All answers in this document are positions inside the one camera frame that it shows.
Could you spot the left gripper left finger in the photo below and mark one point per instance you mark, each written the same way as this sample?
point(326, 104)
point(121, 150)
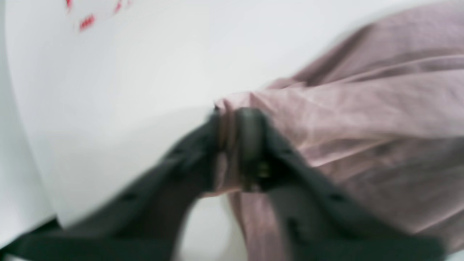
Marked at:
point(142, 222)

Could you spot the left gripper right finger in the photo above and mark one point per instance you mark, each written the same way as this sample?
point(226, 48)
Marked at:
point(317, 220)

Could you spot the pink t-shirt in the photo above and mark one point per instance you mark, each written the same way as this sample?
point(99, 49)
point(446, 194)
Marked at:
point(381, 115)

